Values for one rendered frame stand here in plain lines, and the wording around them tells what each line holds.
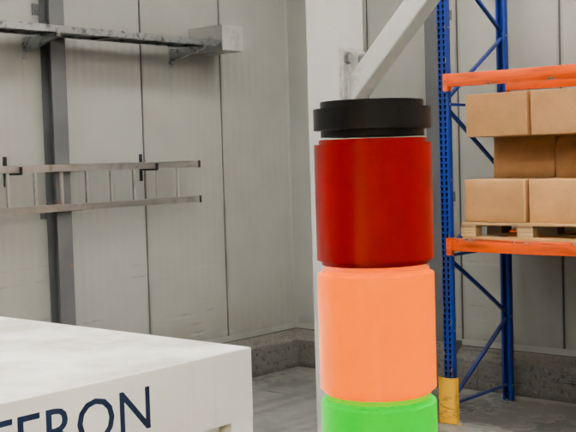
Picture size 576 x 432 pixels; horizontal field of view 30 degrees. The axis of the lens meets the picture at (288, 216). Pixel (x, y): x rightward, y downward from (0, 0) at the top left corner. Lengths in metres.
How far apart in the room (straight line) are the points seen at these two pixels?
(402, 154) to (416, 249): 0.04
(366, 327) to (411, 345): 0.02
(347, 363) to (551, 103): 8.47
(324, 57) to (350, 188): 2.60
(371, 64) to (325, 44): 0.15
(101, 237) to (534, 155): 4.02
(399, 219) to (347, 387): 0.07
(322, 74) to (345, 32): 0.13
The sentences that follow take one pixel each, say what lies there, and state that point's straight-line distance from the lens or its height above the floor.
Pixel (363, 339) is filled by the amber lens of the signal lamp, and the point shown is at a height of 2.24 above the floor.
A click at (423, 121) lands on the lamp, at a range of 0.45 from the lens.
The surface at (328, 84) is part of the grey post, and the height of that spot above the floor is 2.52.
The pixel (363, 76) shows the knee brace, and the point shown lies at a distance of 2.99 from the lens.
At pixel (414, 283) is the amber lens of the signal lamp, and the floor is 2.26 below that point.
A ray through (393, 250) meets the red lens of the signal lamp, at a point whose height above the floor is 2.28.
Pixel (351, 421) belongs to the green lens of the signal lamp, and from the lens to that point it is 0.45.
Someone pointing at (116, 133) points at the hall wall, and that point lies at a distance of 10.36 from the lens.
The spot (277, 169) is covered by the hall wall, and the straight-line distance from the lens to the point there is 11.97.
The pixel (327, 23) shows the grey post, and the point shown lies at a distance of 3.04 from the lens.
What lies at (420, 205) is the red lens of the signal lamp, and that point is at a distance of 0.44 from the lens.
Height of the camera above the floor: 2.32
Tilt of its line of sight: 3 degrees down
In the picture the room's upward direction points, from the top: 2 degrees counter-clockwise
